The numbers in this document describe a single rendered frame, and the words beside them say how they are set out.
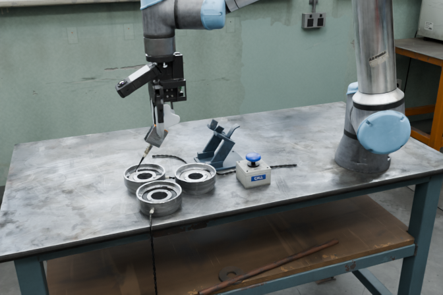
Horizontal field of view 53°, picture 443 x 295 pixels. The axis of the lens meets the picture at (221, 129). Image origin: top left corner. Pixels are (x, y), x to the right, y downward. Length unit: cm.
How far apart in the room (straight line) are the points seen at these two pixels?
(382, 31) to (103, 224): 74
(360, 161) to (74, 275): 83
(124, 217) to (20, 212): 25
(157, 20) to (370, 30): 47
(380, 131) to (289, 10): 193
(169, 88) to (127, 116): 167
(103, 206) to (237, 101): 191
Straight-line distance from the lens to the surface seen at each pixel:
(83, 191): 120
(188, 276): 127
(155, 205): 103
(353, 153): 126
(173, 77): 111
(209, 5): 103
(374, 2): 103
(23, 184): 129
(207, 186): 111
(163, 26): 106
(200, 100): 282
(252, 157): 114
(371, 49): 105
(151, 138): 115
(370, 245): 143
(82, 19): 261
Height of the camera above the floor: 136
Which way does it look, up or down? 22 degrees down
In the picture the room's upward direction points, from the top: 1 degrees counter-clockwise
